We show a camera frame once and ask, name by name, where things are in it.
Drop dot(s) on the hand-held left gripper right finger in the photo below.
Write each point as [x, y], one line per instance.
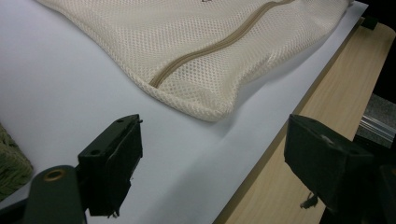
[323, 155]

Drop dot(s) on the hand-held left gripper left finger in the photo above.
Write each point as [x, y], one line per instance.
[109, 161]

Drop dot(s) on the green woven basket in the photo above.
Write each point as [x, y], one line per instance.
[12, 168]

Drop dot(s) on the cream mesh laundry bag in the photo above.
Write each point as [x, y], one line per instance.
[199, 53]

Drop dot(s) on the aluminium floor rail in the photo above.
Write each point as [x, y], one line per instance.
[378, 123]

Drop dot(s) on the small black clamp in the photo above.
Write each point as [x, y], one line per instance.
[370, 22]

